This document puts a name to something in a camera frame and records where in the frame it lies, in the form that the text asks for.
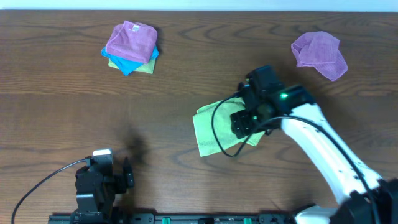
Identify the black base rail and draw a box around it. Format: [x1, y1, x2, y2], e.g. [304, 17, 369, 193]
[47, 213, 296, 224]

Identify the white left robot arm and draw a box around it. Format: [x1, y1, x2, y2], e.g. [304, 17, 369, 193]
[69, 155, 134, 223]

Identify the folded purple cloth on stack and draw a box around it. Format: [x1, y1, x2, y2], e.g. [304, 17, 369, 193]
[105, 21, 158, 63]

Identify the light green microfiber cloth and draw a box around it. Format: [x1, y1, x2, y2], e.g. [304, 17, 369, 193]
[193, 98, 246, 157]

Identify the folded blue cloth in stack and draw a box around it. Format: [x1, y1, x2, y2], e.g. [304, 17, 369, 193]
[101, 47, 159, 76]

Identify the folded green cloth under stack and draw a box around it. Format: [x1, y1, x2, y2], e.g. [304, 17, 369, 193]
[108, 59, 156, 74]

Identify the crumpled purple cloth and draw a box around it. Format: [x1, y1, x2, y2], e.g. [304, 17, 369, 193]
[290, 31, 348, 81]

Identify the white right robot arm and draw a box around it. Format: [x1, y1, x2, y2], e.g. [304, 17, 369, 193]
[231, 65, 397, 223]

